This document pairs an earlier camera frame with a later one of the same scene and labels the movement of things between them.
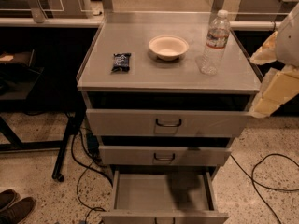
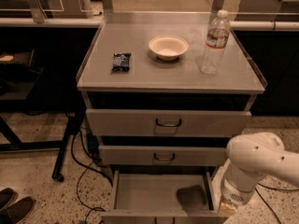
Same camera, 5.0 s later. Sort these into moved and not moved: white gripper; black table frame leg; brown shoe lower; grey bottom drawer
Moved: white gripper
Not moved: grey bottom drawer; black table frame leg; brown shoe lower
